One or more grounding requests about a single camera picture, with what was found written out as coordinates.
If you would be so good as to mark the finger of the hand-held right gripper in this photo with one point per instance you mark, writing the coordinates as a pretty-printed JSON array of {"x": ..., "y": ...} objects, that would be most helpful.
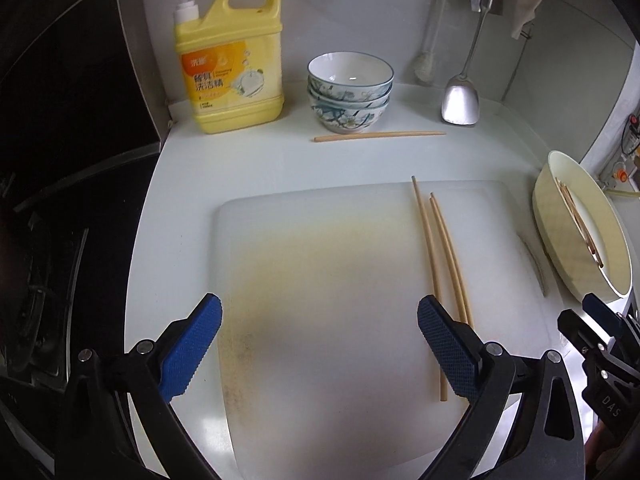
[
  {"x": 575, "y": 327},
  {"x": 597, "y": 307}
]

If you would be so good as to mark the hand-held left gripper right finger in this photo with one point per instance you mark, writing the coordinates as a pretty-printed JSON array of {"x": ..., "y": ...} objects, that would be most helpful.
[{"x": 447, "y": 345}]

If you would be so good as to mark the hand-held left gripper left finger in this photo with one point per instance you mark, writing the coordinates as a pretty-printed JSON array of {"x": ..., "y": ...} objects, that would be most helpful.
[{"x": 192, "y": 345}]

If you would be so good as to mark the plain wooden chopstick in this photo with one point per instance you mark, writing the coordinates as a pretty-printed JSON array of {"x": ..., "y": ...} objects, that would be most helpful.
[
  {"x": 445, "y": 255},
  {"x": 452, "y": 255},
  {"x": 340, "y": 137},
  {"x": 424, "y": 240},
  {"x": 380, "y": 135}
]

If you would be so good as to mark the bundle of wooden chopsticks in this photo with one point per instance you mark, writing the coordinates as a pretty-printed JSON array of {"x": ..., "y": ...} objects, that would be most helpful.
[{"x": 575, "y": 215}]

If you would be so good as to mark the large white round basin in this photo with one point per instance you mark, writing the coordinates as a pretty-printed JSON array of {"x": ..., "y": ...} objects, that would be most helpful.
[{"x": 550, "y": 220}]

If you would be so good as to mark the grey fitting with orange knob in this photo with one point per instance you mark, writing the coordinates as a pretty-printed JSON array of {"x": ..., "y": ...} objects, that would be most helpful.
[{"x": 621, "y": 175}]

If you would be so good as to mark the white plastic cutting board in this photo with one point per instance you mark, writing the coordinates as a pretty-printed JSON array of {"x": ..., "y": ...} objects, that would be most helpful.
[{"x": 325, "y": 285}]

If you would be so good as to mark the black gas stove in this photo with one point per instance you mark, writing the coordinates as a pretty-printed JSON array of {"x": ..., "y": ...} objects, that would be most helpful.
[{"x": 45, "y": 285}]

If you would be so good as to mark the black gas shutoff device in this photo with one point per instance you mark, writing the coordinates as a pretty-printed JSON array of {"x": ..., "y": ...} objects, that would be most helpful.
[{"x": 634, "y": 122}]

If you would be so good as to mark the metal cooking spatula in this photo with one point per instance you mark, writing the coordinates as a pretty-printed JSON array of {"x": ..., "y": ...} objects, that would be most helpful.
[{"x": 460, "y": 102}]

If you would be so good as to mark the white blue patterned bowl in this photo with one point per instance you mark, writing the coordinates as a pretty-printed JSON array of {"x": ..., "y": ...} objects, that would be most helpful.
[
  {"x": 345, "y": 120},
  {"x": 345, "y": 101},
  {"x": 350, "y": 70}
]

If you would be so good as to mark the yellow dish soap bottle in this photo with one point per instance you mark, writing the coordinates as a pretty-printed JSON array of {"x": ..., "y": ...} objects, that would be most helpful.
[{"x": 230, "y": 85}]

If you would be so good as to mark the beige hanging cloth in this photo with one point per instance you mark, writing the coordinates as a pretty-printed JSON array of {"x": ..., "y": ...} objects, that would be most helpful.
[{"x": 530, "y": 0}]

